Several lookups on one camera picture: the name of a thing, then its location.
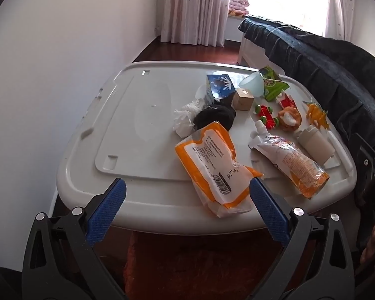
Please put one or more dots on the orange toy dinosaur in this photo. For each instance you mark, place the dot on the orange toy dinosaur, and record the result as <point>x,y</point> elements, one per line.
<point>317,115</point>

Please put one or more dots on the white bed frame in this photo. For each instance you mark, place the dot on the white bed frame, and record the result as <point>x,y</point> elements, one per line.
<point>251,50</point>

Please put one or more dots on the white plastic bottle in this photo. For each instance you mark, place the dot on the white plastic bottle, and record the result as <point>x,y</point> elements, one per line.
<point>315,143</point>

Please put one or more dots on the toy cream donut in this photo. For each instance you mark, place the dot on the toy cream donut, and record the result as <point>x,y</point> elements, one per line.
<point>290,118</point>

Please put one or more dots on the green snack packet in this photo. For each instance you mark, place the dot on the green snack packet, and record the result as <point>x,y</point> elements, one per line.
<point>275,86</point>

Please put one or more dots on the red green toy car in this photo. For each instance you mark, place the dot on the red green toy car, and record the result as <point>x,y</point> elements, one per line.
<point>266,115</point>

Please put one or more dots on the white tissue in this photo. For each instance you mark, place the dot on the white tissue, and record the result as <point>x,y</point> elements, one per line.
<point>186,118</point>

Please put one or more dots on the orange snack packet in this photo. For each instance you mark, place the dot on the orange snack packet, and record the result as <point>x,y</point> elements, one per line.
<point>212,168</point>

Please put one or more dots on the blue milk carton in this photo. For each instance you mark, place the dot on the blue milk carton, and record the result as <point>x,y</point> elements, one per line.
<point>220,87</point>

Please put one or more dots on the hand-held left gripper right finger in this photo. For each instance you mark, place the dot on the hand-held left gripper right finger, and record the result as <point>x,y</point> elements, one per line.
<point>268,209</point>

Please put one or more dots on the folded pink blanket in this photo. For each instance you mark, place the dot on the folded pink blanket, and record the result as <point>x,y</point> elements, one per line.
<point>238,3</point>

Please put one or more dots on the pink patterned curtain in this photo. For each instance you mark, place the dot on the pink patterned curtain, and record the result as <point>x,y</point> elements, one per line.
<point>340,6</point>
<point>193,9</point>

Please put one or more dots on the black bag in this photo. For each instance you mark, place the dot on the black bag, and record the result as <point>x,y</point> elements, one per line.
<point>215,115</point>

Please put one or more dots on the dark blue sofa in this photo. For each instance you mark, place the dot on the dark blue sofa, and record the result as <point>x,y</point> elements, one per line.
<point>325,65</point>

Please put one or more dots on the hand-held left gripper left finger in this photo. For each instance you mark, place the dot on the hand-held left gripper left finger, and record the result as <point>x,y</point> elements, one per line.
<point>107,209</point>

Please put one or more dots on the small brown cardboard box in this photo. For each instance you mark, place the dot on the small brown cardboard box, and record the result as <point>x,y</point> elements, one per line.
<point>243,99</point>

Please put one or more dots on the orange white spout pouch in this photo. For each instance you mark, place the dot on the orange white spout pouch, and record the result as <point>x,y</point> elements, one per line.
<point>293,165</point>

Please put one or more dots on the red white small carton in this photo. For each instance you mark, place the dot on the red white small carton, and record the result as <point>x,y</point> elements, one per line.
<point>286,100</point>

